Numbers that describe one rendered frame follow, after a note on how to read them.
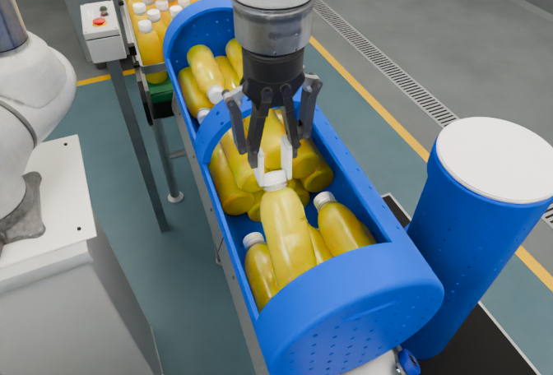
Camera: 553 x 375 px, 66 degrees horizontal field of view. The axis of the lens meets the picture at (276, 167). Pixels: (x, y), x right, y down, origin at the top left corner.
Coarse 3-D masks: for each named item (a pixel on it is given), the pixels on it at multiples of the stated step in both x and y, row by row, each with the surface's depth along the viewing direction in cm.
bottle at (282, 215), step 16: (272, 192) 65; (288, 192) 65; (272, 208) 64; (288, 208) 64; (272, 224) 64; (288, 224) 64; (304, 224) 65; (272, 240) 65; (288, 240) 64; (304, 240) 65; (272, 256) 66; (288, 256) 64; (304, 256) 64; (288, 272) 64
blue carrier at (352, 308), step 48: (336, 144) 75; (336, 192) 91; (240, 240) 85; (384, 240) 77; (240, 288) 68; (288, 288) 57; (336, 288) 53; (384, 288) 53; (432, 288) 58; (288, 336) 54; (336, 336) 58; (384, 336) 66
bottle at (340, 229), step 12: (324, 204) 77; (336, 204) 75; (324, 216) 74; (336, 216) 72; (348, 216) 72; (324, 228) 73; (336, 228) 71; (348, 228) 70; (360, 228) 71; (324, 240) 73; (336, 240) 70; (348, 240) 69; (360, 240) 69; (336, 252) 70
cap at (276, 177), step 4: (272, 172) 67; (276, 172) 65; (280, 172) 65; (284, 172) 66; (264, 176) 65; (268, 176) 65; (272, 176) 65; (276, 176) 65; (280, 176) 65; (284, 176) 66; (264, 180) 66; (268, 180) 65; (272, 180) 65; (276, 180) 65; (280, 180) 65; (284, 180) 66; (264, 184) 66; (268, 184) 65; (272, 184) 65
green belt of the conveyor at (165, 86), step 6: (168, 72) 144; (168, 78) 142; (150, 84) 140; (156, 84) 140; (162, 84) 140; (168, 84) 140; (150, 90) 138; (156, 90) 138; (162, 90) 139; (168, 90) 139; (156, 96) 138; (162, 96) 139; (168, 96) 140; (156, 102) 141
